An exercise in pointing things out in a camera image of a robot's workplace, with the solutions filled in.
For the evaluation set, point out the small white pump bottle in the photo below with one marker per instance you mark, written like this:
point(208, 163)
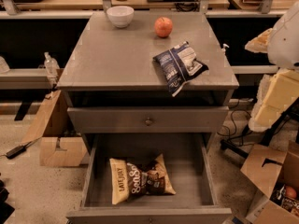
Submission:
point(224, 48)

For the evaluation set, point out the cardboard pieces left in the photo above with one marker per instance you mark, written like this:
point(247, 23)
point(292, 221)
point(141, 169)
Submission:
point(53, 129)

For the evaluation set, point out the brown Late July chip bag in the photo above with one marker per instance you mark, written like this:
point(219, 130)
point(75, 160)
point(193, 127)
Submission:
point(130, 181)

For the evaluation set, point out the grey wooden drawer cabinet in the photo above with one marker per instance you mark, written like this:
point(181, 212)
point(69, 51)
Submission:
point(112, 67)

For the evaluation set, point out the open grey middle drawer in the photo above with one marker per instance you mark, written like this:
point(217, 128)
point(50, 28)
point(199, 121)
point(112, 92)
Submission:
point(188, 169)

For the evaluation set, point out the red apple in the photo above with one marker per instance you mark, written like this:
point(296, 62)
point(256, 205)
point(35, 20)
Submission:
point(163, 27)

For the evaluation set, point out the clear plastic bottle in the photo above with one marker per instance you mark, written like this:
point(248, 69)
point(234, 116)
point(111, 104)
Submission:
point(51, 65)

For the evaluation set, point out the closed grey top drawer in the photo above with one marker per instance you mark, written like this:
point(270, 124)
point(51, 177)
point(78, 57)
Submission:
point(147, 120)

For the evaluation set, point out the blue chip bag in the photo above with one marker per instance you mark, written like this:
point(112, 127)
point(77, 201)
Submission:
point(179, 65)

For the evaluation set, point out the black power adapter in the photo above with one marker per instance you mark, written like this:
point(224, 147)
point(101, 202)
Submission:
point(14, 152)

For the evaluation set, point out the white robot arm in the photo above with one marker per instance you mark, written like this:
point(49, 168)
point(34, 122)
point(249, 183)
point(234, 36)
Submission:
point(283, 42)

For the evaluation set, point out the white ceramic bowl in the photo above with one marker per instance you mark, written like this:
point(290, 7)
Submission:
point(120, 16)

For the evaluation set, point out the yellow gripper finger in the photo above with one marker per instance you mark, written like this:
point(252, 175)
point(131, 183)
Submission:
point(259, 43)
point(275, 95)

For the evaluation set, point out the open cardboard box right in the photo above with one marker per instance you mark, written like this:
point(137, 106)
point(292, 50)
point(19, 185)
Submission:
point(268, 169)

